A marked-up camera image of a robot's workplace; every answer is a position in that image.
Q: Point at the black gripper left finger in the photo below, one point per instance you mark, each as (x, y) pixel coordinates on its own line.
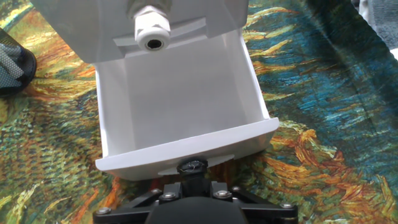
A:
(124, 210)

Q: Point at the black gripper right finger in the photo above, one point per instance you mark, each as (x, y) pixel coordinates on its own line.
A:
(267, 211)

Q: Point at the white plastic drawer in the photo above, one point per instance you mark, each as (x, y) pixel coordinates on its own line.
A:
(180, 102)

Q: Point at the sunflower painting tablecloth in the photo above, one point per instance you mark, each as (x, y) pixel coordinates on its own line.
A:
(311, 124)

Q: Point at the black mesh pen holder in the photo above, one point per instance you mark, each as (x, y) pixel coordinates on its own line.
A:
(15, 71)

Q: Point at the white plastic lidded box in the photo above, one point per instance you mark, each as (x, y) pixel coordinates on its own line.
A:
(93, 28)

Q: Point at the dark grey cloth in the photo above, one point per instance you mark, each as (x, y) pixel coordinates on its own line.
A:
(382, 21)

